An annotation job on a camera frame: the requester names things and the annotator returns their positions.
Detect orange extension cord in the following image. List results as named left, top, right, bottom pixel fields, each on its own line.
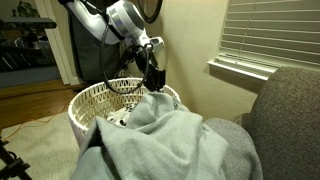
left=2, top=106, right=69, bottom=141

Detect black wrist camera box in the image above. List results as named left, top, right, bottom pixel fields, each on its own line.
left=151, top=69, right=166, bottom=91

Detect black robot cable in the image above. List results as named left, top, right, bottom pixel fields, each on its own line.
left=79, top=0, right=155, bottom=95

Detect bicycle wheel on wall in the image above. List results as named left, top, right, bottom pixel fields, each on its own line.
left=138, top=0, right=163, bottom=24

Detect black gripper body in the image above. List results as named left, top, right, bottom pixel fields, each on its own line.
left=125, top=44, right=159, bottom=90

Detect grey fabric couch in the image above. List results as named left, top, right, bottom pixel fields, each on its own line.
left=199, top=66, right=320, bottom=180

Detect green blanket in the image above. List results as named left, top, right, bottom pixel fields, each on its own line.
left=70, top=93, right=228, bottom=180

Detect black tripod stand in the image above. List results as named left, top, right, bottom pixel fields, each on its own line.
left=0, top=138, right=32, bottom=180

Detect white woven basket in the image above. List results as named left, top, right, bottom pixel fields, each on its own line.
left=67, top=77, right=182, bottom=148

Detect white window blinds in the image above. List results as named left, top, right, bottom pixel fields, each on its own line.
left=218, top=0, right=320, bottom=70

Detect white leaf-pattern pillow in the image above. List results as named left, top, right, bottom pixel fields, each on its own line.
left=107, top=103, right=136, bottom=127

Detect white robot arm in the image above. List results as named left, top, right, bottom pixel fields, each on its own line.
left=58, top=0, right=165, bottom=91

